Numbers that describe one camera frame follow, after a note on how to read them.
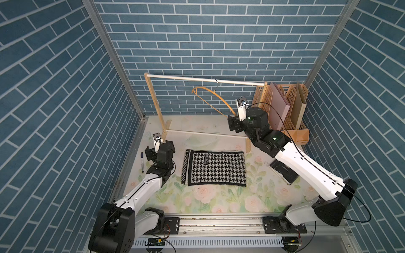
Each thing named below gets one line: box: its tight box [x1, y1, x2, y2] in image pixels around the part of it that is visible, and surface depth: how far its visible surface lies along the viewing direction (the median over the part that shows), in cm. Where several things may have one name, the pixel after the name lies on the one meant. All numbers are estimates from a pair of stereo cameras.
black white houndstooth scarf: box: [180, 149, 247, 188], surface depth 93 cm
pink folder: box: [268, 82, 291, 131], surface depth 95 cm
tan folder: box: [291, 81, 307, 130], surface depth 97 cm
